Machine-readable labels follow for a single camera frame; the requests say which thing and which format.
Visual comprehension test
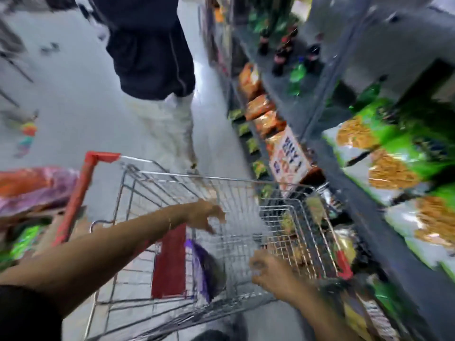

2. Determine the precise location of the cluster of green bottles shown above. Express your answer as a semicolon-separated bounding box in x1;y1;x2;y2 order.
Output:
247;0;299;34

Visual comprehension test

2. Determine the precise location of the grey metal shelving rack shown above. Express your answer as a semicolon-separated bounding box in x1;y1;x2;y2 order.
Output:
202;0;455;341

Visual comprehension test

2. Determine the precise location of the metal shopping cart red handle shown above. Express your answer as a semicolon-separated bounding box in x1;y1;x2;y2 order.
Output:
53;151;355;341

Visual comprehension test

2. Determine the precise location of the row of small green packets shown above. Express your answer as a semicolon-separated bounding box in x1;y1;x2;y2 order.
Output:
227;108;276;201

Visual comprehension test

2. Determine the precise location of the person's right forearm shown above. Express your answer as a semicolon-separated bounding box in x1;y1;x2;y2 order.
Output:
284;280;356;341

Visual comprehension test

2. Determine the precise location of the colourful toy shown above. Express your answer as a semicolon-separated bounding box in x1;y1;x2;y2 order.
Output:
14;118;40;160

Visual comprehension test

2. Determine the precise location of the row of orange snack packets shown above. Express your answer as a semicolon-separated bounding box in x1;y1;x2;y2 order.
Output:
237;62;326;185

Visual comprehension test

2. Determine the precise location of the pink orange plastic bag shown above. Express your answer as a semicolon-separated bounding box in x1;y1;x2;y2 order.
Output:
0;166;81;217

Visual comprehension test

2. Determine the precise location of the person's left hand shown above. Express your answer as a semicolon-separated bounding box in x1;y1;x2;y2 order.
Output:
184;198;227;235

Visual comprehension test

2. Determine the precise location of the white red promo sign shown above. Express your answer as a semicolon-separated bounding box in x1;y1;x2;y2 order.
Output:
268;126;313;190

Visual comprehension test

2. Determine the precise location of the person's left forearm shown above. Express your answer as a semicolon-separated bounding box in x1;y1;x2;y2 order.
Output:
0;207;189;318

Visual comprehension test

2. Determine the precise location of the person's right hand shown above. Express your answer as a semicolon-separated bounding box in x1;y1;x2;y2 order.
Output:
248;249;303;302

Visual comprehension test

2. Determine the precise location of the green foil snack packet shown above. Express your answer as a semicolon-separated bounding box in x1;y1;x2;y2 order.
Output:
369;277;406;316

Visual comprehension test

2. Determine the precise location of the bright green snack packet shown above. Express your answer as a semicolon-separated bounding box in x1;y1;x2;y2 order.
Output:
0;223;45;270

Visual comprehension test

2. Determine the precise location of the person's black sleeve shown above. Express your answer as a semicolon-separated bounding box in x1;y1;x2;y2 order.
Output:
0;284;64;341

